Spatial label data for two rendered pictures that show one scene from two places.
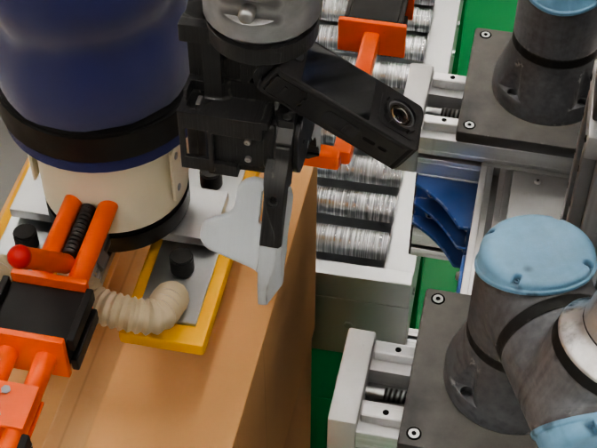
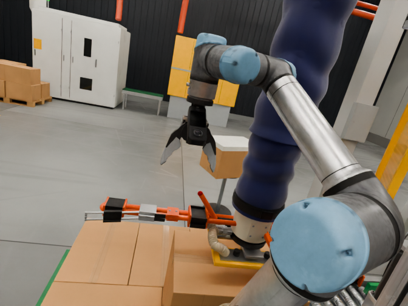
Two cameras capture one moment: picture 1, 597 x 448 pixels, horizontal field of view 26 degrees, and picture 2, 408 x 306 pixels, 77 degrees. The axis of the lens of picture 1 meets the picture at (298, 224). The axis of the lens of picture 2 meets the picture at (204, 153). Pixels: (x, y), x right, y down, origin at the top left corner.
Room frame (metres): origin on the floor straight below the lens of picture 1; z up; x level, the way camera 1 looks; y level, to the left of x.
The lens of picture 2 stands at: (0.43, -0.62, 1.80)
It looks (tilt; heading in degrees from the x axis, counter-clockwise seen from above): 19 degrees down; 68
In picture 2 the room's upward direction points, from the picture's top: 12 degrees clockwise
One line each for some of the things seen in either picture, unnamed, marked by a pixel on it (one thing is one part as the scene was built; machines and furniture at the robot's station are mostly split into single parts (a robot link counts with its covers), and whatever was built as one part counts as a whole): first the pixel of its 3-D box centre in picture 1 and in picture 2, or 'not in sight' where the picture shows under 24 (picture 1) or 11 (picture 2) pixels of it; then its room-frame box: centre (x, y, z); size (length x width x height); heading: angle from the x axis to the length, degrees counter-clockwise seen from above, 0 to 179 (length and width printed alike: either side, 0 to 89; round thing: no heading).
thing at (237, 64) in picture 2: not in sight; (237, 65); (0.68, -0.07, 1.82); 0.11 x 0.11 x 0.08; 14
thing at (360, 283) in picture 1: (203, 260); not in sight; (1.41, 0.16, 0.58); 0.70 x 0.03 x 0.06; 79
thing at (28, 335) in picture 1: (41, 322); (197, 217); (0.81, 0.26, 1.18); 0.10 x 0.08 x 0.06; 79
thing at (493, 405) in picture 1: (516, 351); not in sight; (0.84, -0.24, 1.09); 0.15 x 0.15 x 0.10
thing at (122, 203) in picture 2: not in sight; (115, 206); (0.47, 0.34, 1.18); 0.08 x 0.07 x 0.05; 169
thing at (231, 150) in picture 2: not in sight; (230, 156); (1.84, 2.06, 0.82); 0.60 x 0.40 x 0.40; 12
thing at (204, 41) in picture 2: not in sight; (208, 59); (0.64, 0.02, 1.82); 0.09 x 0.08 x 0.11; 104
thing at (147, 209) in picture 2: not in sight; (147, 212); (0.60, 0.31, 1.18); 0.07 x 0.07 x 0.04; 79
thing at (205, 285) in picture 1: (197, 225); (251, 255); (1.04, 0.12, 1.08); 0.34 x 0.10 x 0.05; 169
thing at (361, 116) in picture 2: not in sight; (359, 122); (2.31, 0.92, 1.62); 0.20 x 0.05 x 0.30; 169
